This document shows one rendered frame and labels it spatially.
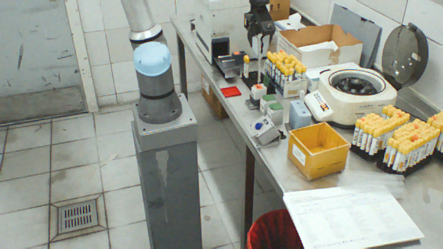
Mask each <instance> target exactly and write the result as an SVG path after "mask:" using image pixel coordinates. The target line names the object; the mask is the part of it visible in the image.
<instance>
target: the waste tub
mask: <svg viewBox="0 0 443 249"><path fill-rule="evenodd" d="M349 146H350V143H348V142H347V141H346V140H345V139H344V138H343V137H342V136H341V135H340V134H338V133H337V132H336V131H335V130H334V129H333V128H331V127H330V126H329V125H328V124H326V122H323V123H320V124H312V125H309V126H307V127H302V128H299V129H294V130H291V131H289V147H288V154H287V157H288V158H289V160H290V161H291V162H292V163H293V164H294V165H295V166H296V167H297V168H298V169H299V170H300V172H301V173H302V174H303V175H304V176H305V178H306V179H307V180H308V181H310V180H315V179H317V178H322V177H324V176H328V175H330V174H335V173H337V172H341V169H345V164H346V160H347V153H348V149H349Z"/></svg>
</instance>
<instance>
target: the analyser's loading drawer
mask: <svg viewBox="0 0 443 249"><path fill-rule="evenodd" d="M213 58H214V60H215V61H216V63H217V65H218V66H219V67H220V69H221V70H222V71H223V72H224V74H225V78H227V77H235V76H240V67H236V66H235V60H234V59H232V55H227V54H226V53H216V54H213Z"/></svg>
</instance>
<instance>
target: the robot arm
mask: <svg viewBox="0 0 443 249"><path fill-rule="evenodd" d="M270 1H271V0H249V3H250V4H251V11H250V12H248V13H244V27H245V29H246V30H247V31H248V33H247V37H248V43H249V46H250V47H251V50H252V53H253V55H254V57H255V58H256V59H257V57H258V55H259V54H258V47H257V45H258V43H259V38H258V37H256V36H257V35H258V34H262V36H261V38H260V45H261V51H260V52H261V53H262V57H263V55H264V54H265V53H266V51H267V50H268V48H269V45H270V44H271V39H272V36H273V34H274V33H275V30H276V27H275V25H274V22H273V20H272V18H271V15H270V13H269V11H268V9H267V6H266V5H268V4H270ZM121 3H122V5H123V8H124V11H125V16H126V18H127V21H128V24H129V27H130V32H129V33H128V37H129V41H130V43H131V45H132V49H133V52H134V54H133V63H134V67H135V70H136V76H137V80H138V87H139V91H140V99H139V103H138V115H139V118H140V119H141V120H142V121H143V122H145V123H147V124H151V125H162V124H165V123H169V122H171V121H173V120H176V119H177V118H178V117H179V116H180V115H181V112H182V106H181V100H180V98H179V96H178V94H177V92H176V91H175V88H174V78H173V72H172V58H171V54H170V52H169V50H168V43H167V40H166V38H165V36H164V34H163V31H162V26H161V25H160V24H158V23H156V22H155V19H154V15H153V13H152V9H151V7H150V3H149V0H121ZM248 14H249V15H248ZM245 18H246V24H245Z"/></svg>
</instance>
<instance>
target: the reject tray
mask: <svg viewBox="0 0 443 249"><path fill-rule="evenodd" d="M220 91H221V92H222V93H223V95H224V97H225V98H229V97H234V96H237V95H241V92H240V91H239V89H238V88H237V87H236V86H232V87H228V88H223V89H220Z"/></svg>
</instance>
